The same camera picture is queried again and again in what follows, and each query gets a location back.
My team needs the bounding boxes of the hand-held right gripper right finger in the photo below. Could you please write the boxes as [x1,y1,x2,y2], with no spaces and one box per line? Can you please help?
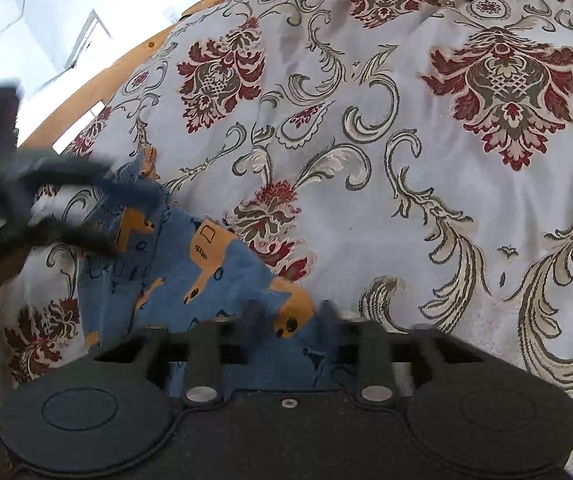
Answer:
[316,299,489,407]

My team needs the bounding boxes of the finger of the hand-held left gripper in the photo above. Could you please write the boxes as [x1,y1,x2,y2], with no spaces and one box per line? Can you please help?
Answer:
[14,151,166,211]
[26,220,120,261]

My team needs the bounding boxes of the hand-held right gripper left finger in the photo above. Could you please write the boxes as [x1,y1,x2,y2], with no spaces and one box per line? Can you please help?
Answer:
[91,300,272,408]

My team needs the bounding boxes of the blue pants with orange print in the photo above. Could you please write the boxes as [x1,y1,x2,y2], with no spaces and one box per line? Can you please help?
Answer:
[76,147,362,393]

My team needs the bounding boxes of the white floral bed blanket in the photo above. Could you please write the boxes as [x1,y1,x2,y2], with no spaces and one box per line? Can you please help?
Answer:
[0,0,573,480]

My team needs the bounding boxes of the wooden bed frame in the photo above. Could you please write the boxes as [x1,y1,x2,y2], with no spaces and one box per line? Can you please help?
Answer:
[16,0,573,148]

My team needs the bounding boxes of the white wall frame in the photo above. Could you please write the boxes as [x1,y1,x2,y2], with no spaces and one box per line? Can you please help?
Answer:
[64,9,113,72]

